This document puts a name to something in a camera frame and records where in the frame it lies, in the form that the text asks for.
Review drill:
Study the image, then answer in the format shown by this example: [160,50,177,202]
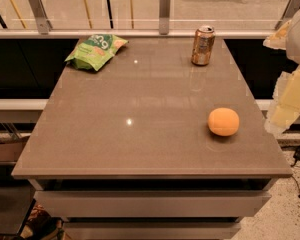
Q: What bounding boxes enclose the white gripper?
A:
[263,9,300,134]

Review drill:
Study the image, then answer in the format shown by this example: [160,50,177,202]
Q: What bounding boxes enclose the orange fruit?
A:
[208,108,240,137]

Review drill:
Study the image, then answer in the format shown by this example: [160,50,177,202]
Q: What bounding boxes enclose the green rice chip bag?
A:
[65,34,128,71]

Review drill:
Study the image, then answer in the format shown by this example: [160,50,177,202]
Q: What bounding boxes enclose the gold soda can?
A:
[191,25,215,66]

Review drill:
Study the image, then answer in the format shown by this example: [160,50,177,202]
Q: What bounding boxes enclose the yellow pole right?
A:
[129,0,134,29]

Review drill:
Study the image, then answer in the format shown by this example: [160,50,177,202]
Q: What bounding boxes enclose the yellow pole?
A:
[83,0,93,29]
[8,0,28,29]
[129,0,134,29]

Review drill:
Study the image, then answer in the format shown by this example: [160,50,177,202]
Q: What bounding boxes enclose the yellow pole middle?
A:
[83,0,93,29]

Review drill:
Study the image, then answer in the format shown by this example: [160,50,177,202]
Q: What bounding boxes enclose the upper grey drawer front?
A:
[35,191,271,218]

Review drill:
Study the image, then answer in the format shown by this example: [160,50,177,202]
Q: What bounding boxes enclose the grey drawer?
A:
[64,222,241,240]
[35,191,271,218]

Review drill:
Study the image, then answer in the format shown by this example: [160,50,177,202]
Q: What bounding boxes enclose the lower grey drawer front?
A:
[64,222,241,240]

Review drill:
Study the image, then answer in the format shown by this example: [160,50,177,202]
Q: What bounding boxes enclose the cardboard box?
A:
[0,136,29,162]

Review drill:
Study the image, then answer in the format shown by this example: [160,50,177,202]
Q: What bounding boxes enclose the metal railing bar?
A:
[0,29,275,39]

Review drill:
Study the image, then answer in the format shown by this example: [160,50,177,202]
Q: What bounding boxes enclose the yellow pole left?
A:
[8,0,28,29]

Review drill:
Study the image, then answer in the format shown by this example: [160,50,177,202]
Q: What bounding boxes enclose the right metal railing bracket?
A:
[275,0,300,30]

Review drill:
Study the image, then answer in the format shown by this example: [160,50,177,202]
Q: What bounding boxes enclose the metal railing bracket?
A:
[28,0,52,35]
[159,0,171,35]
[275,0,300,30]

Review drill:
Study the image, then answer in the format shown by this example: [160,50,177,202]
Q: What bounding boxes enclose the black power adapter with cable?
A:
[289,145,300,199]

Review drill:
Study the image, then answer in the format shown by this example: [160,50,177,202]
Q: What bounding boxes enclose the middle metal railing bracket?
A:
[159,0,171,35]

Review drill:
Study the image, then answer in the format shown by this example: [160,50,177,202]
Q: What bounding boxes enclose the left metal railing bracket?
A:
[28,0,52,35]

